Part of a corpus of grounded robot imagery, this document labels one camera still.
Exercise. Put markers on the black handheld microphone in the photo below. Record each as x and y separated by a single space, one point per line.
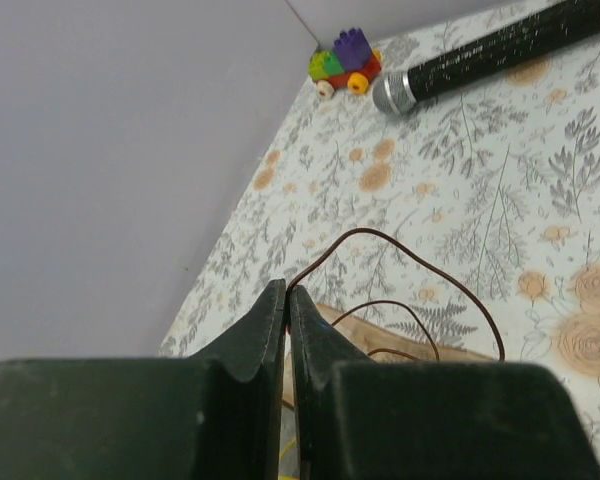
545 31

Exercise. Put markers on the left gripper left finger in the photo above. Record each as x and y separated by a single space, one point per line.
213 415

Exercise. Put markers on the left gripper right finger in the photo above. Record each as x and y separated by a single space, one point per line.
360 419

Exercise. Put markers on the amber plastic box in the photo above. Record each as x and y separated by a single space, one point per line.
368 338

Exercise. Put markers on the floral patterned table mat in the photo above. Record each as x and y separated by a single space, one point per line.
476 216

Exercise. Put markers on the colourful toy block train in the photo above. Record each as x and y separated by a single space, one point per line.
351 63

